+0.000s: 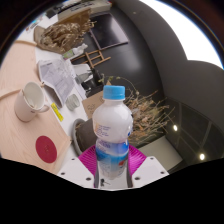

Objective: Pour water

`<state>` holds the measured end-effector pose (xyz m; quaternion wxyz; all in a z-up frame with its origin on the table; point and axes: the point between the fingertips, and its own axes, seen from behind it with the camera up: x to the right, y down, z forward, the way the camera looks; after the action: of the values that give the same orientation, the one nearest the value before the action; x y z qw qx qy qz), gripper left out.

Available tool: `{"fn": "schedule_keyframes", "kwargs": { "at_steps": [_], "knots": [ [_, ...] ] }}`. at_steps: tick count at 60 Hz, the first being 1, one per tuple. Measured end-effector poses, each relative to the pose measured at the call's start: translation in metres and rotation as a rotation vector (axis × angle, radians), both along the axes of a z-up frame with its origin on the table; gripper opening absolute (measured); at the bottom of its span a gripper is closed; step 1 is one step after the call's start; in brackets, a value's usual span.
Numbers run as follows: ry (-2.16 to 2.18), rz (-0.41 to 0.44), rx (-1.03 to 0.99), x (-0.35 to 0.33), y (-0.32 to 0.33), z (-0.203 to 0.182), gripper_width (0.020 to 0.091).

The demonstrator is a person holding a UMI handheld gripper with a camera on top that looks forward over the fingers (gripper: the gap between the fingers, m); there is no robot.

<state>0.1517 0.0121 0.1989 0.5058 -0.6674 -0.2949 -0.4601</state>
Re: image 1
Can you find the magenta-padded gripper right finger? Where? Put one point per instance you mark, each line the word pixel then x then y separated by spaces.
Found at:
pixel 137 160

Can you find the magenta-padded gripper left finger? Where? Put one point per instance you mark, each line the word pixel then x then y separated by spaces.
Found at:
pixel 86 160

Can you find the blue-capped plastic drink bottle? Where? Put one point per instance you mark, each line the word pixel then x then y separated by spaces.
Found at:
pixel 111 126

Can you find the grey plant saucer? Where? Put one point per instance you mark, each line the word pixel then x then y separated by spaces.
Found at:
pixel 74 136

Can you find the flat round red coaster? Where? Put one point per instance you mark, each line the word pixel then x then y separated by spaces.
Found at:
pixel 46 149

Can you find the dried plant in grey pot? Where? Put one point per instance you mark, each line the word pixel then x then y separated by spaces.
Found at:
pixel 150 116

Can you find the round ceiling spotlight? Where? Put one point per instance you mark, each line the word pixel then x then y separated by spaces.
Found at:
pixel 201 156
pixel 175 127

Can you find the cardboard box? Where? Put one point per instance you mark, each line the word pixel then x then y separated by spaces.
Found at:
pixel 93 105

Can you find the small yellow marker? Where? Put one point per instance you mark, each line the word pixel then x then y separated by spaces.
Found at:
pixel 57 112

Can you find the small round glass jar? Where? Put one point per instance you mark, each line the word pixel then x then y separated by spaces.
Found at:
pixel 72 102

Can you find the light wooden drawing board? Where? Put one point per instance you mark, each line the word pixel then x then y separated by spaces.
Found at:
pixel 16 140

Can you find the dark spray bottle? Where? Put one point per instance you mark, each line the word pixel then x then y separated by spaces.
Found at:
pixel 85 78

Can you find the cream ceramic mug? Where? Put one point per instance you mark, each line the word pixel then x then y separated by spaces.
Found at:
pixel 23 106

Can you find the printed newspaper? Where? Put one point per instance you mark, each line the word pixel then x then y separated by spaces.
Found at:
pixel 56 78

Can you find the white plastic chair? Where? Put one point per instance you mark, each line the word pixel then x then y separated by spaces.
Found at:
pixel 80 68

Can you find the wooden easel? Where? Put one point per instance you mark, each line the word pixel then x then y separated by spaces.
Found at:
pixel 95 58

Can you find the ceiling light strip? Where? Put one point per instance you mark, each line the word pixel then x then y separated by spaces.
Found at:
pixel 186 33

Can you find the white cabinet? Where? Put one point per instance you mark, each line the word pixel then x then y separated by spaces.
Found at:
pixel 86 6

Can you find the black wall screen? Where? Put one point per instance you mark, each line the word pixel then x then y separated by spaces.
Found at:
pixel 108 31

